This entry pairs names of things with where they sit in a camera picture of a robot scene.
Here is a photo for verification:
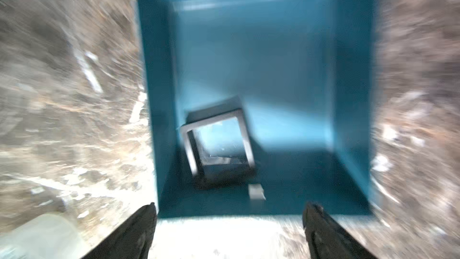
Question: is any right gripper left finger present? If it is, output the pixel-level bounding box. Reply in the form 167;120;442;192
83;203;157;259

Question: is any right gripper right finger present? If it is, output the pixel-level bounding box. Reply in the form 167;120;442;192
303;203;377;259

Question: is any small black brooch box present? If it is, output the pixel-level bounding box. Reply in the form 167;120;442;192
179;97;257;189

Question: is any teal bottom drawer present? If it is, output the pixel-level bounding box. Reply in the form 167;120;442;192
137;0;376;218

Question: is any clear tape roll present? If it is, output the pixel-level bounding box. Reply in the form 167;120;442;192
1;213;91;259

